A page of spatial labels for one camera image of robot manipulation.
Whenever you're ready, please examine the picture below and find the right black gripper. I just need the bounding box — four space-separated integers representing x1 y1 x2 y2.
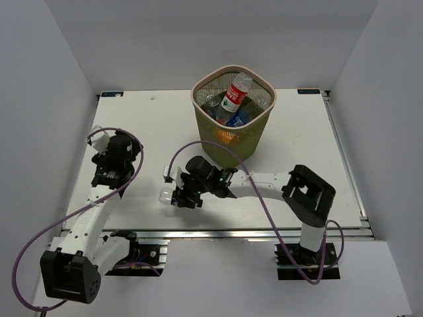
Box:
173 173 211 209

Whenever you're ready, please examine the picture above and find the black cap cola bottle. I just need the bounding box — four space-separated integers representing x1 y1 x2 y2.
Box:
159 187 174 205

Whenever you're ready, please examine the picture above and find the orange juice bottle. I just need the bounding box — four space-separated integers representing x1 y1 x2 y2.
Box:
213 129 239 144

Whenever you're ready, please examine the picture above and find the blue label bottle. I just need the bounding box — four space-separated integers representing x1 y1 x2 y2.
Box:
226 96 269 127
202 94 221 117

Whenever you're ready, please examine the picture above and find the red label water bottle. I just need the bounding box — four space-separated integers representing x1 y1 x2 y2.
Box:
215 72 252 125

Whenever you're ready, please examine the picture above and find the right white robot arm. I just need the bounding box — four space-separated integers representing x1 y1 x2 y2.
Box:
159 156 336 264

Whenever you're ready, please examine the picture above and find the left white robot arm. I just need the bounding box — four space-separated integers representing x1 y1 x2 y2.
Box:
40 131 141 304

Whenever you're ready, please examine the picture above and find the green mesh waste bin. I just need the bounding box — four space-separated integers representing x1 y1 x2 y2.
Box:
190 65 277 161

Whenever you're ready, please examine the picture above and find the right blue table label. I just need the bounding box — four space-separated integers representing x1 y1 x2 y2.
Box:
297 88 321 94

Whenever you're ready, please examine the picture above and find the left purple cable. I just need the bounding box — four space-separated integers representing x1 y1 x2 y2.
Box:
11 127 163 310

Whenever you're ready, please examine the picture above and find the purple cable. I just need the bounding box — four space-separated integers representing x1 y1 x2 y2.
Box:
11 127 163 310
167 140 345 285

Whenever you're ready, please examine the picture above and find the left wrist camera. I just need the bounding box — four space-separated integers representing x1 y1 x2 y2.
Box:
85 125 110 153

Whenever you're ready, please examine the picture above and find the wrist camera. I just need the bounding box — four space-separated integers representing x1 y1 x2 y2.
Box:
163 165 184 189
85 125 110 153

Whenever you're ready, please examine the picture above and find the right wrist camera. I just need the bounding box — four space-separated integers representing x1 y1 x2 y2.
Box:
163 165 184 189

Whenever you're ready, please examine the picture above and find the aluminium table frame rail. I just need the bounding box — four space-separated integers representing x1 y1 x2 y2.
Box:
132 217 374 242

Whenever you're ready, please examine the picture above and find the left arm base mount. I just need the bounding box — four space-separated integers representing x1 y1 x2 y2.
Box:
106 239 169 277

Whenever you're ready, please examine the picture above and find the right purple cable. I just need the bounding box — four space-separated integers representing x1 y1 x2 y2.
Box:
167 140 345 285

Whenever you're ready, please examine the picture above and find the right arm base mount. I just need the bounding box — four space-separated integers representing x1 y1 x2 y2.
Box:
274 243 341 281

